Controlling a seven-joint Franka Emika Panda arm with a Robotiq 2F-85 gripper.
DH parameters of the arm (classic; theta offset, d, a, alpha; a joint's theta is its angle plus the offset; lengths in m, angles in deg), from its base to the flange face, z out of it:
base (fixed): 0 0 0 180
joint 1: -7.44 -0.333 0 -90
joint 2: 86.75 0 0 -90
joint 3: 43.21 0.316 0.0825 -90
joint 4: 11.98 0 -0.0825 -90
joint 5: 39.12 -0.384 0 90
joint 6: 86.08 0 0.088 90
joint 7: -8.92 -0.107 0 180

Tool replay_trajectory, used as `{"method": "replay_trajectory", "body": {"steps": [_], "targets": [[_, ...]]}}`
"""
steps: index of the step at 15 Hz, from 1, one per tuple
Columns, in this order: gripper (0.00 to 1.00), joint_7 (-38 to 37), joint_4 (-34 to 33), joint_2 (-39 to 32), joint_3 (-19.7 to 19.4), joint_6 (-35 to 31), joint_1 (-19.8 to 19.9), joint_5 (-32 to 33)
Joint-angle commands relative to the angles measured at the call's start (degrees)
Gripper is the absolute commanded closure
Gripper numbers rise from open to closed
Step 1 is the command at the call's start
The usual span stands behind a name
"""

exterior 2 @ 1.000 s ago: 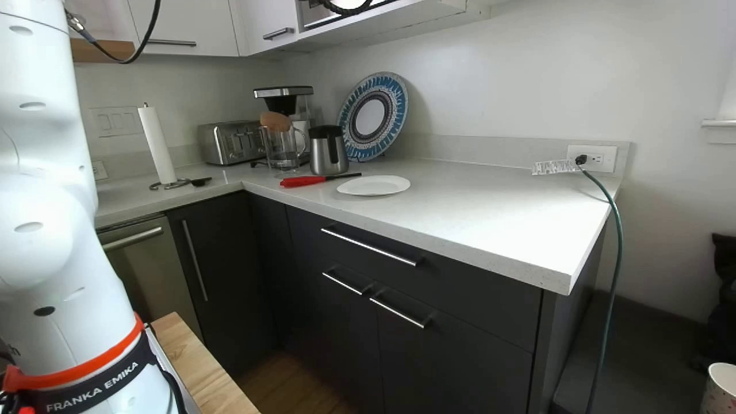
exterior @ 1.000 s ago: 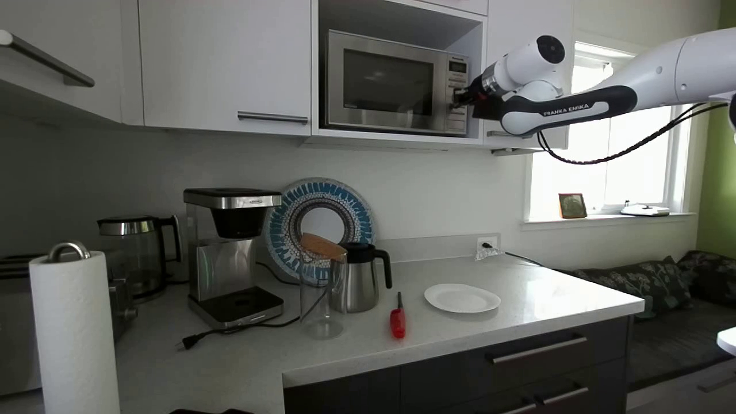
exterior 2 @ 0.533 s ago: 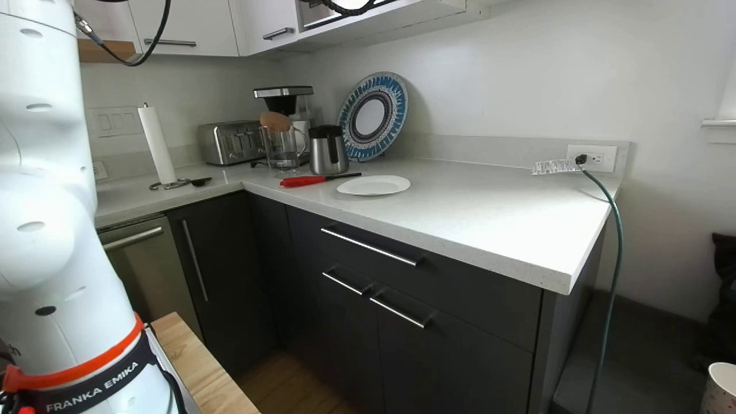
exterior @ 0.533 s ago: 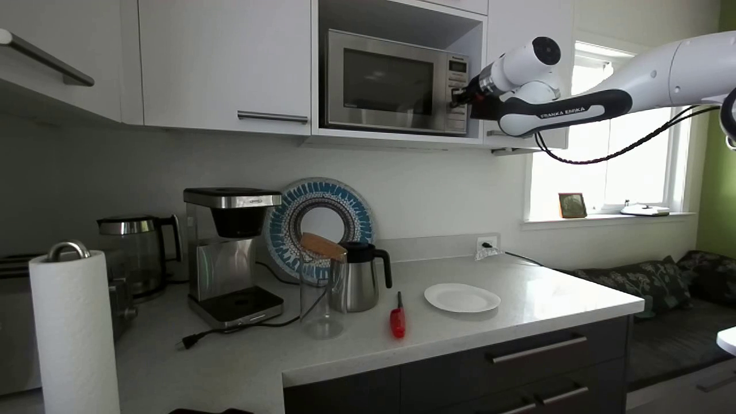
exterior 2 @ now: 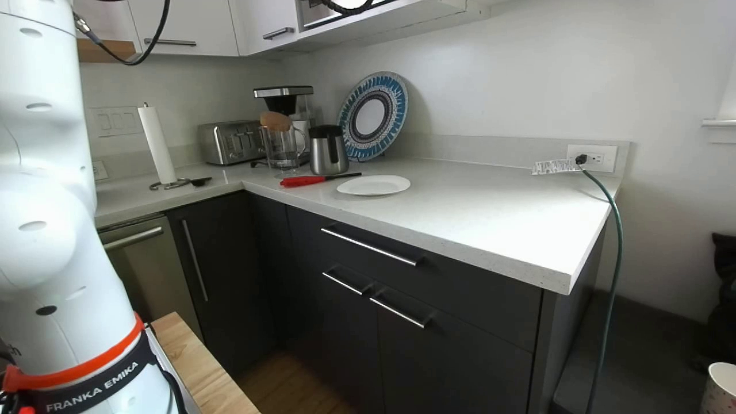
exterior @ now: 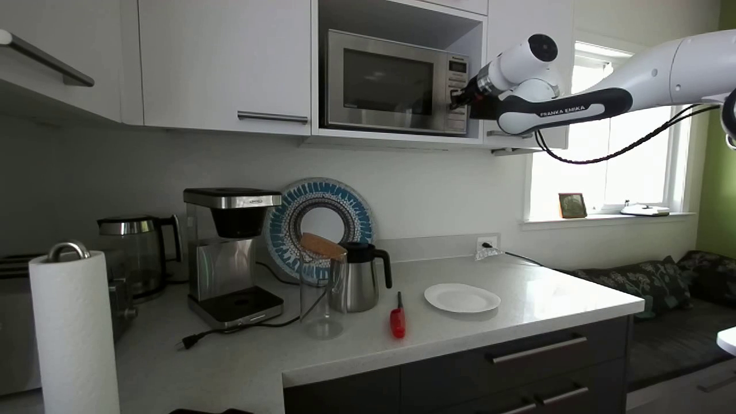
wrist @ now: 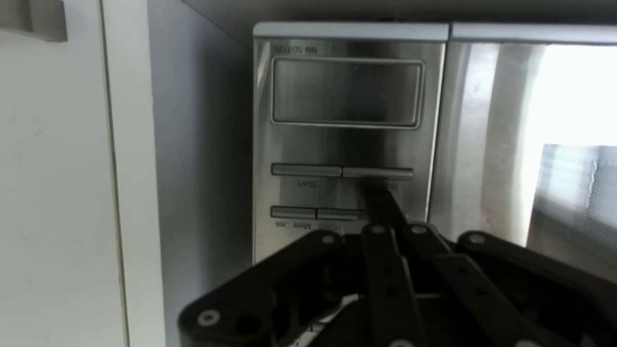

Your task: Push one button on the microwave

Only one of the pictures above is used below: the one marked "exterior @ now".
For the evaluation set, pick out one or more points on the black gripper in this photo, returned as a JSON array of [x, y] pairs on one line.
[[484, 96]]

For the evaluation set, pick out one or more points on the stainless steel microwave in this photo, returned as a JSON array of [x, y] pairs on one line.
[[386, 84]]

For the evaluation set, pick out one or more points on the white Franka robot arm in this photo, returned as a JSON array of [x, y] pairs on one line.
[[658, 71]]

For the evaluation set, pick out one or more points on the narrow white upper cabinet door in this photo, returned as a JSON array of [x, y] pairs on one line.
[[506, 23]]

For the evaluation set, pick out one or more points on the blue patterned decorative plate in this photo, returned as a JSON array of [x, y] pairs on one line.
[[358, 211]]

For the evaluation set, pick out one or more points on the bright window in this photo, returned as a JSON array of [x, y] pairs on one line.
[[605, 186]]

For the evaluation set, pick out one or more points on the white plate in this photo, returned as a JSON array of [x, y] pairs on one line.
[[460, 297]]

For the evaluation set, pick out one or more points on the steel thermal carafe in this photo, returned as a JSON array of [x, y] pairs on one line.
[[359, 280]]

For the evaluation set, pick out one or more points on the white dish on windowsill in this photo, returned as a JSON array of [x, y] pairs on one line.
[[644, 207]]

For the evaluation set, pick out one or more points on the wide white upper cabinet door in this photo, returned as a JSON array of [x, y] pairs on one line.
[[227, 60]]

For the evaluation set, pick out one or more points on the patterned dark cushion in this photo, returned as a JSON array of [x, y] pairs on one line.
[[658, 284], [713, 274]]

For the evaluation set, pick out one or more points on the dark lower cabinet unit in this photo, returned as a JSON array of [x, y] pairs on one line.
[[460, 376]]

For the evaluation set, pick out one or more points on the steel drip coffee maker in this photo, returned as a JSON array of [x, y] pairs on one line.
[[227, 253]]

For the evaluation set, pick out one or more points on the dark bench seat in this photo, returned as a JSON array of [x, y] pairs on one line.
[[675, 342]]

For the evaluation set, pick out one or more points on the white corner upper cabinet door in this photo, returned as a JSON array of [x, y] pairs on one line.
[[83, 46]]

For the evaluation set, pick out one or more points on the metal paper towel holder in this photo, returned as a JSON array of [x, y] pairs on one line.
[[67, 249]]

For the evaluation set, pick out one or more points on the white paper towel roll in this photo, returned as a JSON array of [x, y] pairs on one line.
[[72, 336]]

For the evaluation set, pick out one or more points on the white wall outlet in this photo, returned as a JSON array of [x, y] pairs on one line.
[[488, 247]]

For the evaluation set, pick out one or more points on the small picture frame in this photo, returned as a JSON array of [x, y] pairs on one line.
[[574, 205]]

